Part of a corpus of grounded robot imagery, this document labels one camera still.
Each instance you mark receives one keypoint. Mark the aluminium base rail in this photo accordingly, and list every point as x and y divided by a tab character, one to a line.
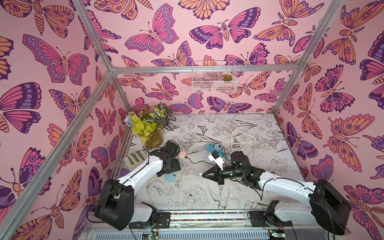
210	225

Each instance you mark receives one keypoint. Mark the pink earbud case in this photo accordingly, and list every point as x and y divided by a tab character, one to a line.
182	154

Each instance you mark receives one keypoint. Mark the small succulent in basket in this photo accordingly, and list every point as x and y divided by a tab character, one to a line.
227	77

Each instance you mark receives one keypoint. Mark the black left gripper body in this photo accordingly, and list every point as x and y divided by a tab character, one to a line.
167	167

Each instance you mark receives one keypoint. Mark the potted plant in amber vase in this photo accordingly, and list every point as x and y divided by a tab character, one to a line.
149	124

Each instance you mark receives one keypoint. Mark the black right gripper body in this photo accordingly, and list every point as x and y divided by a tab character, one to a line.
220	173

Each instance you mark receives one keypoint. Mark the teal power strip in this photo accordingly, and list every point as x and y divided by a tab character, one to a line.
214	147

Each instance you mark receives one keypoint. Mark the blue earbud case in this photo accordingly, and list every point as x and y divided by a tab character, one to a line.
170	177

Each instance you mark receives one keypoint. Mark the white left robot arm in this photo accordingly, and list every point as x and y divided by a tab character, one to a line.
117	206

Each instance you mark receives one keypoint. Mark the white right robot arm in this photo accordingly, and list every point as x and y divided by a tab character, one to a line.
315	203

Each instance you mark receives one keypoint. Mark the beige cloth with green stripes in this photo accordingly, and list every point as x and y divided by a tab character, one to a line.
134	159

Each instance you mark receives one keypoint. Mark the pink purple brush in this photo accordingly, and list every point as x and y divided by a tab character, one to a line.
124	172

